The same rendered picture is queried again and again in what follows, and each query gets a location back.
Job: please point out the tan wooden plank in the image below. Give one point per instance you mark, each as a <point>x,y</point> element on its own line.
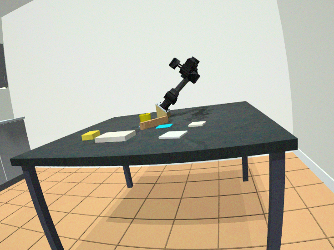
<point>154,122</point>

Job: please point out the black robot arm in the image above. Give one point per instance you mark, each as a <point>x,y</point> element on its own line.
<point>172,94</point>

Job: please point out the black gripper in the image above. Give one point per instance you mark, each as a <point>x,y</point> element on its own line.
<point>185,71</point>

